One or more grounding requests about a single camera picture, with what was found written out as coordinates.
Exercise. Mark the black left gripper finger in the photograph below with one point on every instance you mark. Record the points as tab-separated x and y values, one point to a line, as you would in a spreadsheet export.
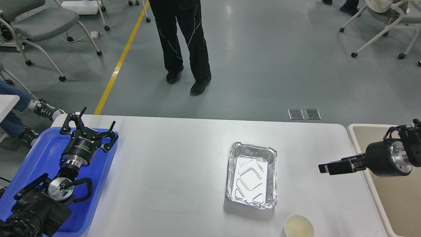
107	134
77	119

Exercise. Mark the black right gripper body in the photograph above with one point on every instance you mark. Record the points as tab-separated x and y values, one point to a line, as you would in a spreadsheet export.
387	159

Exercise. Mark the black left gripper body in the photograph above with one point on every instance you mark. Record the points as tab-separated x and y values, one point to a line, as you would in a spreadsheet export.
81	148

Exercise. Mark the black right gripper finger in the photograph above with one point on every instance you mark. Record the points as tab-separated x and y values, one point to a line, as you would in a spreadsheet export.
353	159
334	168

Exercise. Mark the white paper cup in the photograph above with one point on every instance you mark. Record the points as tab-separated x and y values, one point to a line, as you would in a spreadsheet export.
298	226

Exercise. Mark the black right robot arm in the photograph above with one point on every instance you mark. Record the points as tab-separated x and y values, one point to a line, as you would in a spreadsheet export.
409	135

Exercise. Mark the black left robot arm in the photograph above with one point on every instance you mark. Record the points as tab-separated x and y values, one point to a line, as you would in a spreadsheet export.
57	189

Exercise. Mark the blue plastic tray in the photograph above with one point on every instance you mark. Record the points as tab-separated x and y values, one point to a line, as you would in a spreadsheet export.
44	158

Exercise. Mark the beige plastic bin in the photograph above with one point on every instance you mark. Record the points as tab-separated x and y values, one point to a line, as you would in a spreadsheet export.
397	199

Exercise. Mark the right floor outlet cover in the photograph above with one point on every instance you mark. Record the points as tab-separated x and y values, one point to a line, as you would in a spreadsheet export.
313	114

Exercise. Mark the floor outlet cover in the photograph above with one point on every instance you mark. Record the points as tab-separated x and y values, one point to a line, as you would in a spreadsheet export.
296	114
313	114

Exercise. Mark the left floor outlet cover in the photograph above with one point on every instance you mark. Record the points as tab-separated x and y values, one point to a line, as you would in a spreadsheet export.
296	114

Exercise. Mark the white side table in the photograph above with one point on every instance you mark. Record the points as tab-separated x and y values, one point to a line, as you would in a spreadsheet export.
7	102

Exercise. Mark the aluminium foil tray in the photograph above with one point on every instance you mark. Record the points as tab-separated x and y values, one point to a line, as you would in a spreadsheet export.
252	175

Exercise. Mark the white power adapter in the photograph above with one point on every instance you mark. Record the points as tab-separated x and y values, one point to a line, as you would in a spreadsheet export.
95	35

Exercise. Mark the grey chair left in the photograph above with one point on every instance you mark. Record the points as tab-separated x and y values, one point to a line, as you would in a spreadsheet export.
46	24

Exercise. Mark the white rolling cart base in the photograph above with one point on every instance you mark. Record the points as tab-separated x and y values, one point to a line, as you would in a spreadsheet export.
87	7

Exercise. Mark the white chair right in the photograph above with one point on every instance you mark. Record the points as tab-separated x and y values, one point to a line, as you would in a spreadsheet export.
396	14

